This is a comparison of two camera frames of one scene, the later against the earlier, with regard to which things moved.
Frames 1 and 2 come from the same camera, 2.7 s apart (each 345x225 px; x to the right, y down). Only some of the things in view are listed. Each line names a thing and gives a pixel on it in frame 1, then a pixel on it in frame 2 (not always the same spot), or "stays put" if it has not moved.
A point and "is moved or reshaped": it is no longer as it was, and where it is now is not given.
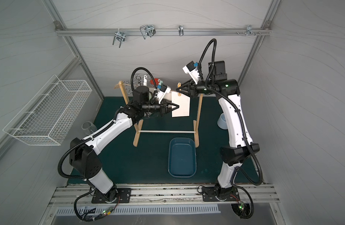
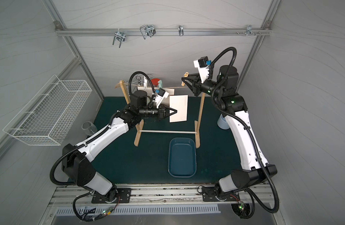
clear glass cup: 88,128 stays put
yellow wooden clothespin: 179,85 is moved or reshaped
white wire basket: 48,117 stays put
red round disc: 156,80 stays put
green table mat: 141,158 stays put
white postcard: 183,101 is moved or reshaped
